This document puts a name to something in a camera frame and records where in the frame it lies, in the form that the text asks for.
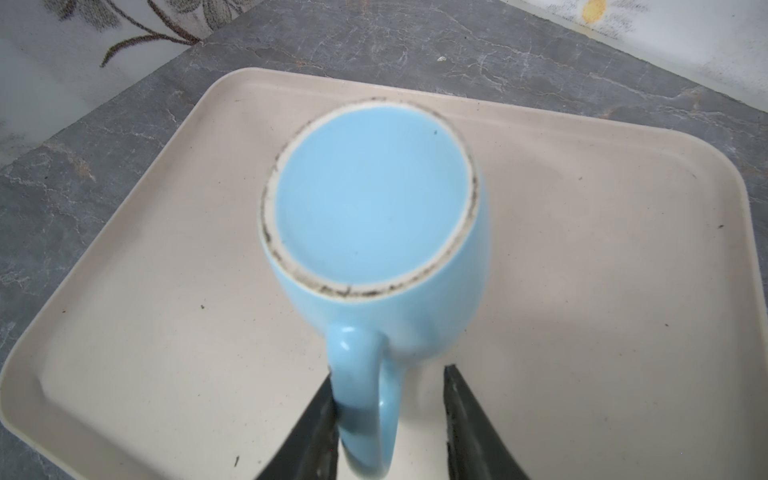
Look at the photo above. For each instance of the light blue mug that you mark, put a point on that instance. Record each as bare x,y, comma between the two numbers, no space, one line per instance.
375,221

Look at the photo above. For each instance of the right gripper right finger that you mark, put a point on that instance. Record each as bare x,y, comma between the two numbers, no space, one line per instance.
474,448

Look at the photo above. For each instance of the beige plastic tray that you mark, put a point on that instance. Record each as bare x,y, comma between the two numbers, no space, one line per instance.
622,335

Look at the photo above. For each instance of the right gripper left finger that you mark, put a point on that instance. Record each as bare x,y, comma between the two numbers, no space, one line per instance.
310,451

